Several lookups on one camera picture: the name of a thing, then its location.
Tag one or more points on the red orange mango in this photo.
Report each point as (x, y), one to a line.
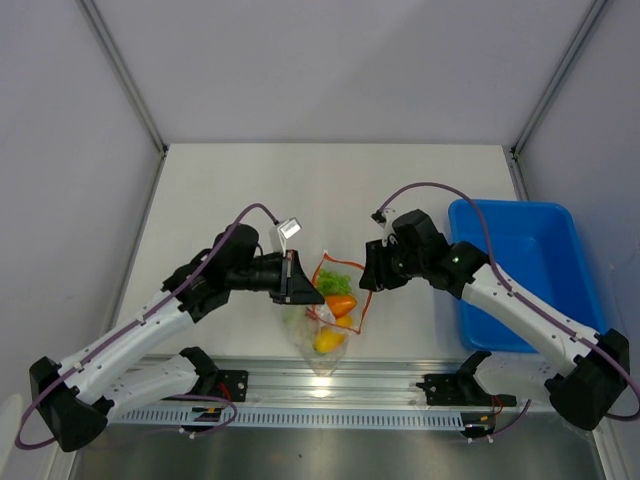
(341, 305)

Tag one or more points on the white cauliflower green leaves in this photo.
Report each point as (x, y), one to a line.
(300, 328)

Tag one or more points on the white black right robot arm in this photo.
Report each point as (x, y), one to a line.
(579, 372)

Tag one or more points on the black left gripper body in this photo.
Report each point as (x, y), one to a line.
(279, 295)

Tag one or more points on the green grape bunch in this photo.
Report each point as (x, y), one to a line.
(331, 283)

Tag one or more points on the aluminium mounting rail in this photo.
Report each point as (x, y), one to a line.
(291, 382)

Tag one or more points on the white slotted cable duct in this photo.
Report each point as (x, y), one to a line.
(249, 416)

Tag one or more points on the clear zip bag red zipper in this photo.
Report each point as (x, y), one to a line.
(325, 364)

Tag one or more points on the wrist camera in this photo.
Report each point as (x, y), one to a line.
(384, 219)
(282, 232)

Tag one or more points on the orange yellow mango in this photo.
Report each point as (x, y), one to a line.
(329, 338)

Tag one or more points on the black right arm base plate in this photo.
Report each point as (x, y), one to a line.
(454, 389)

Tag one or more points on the right aluminium frame post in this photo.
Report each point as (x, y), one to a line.
(577, 44)

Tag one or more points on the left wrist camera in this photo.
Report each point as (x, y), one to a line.
(282, 232)

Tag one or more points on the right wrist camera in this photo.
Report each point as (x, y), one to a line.
(384, 219)

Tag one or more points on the blue plastic bin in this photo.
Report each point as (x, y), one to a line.
(538, 243)

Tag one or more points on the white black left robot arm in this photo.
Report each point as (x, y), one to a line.
(80, 395)

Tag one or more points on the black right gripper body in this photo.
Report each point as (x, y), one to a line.
(391, 265)

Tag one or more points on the aluminium frame post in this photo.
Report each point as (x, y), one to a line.
(113, 55)
(577, 44)

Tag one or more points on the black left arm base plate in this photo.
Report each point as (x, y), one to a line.
(228, 384)

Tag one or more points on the left aluminium frame post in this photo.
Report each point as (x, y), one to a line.
(113, 55)

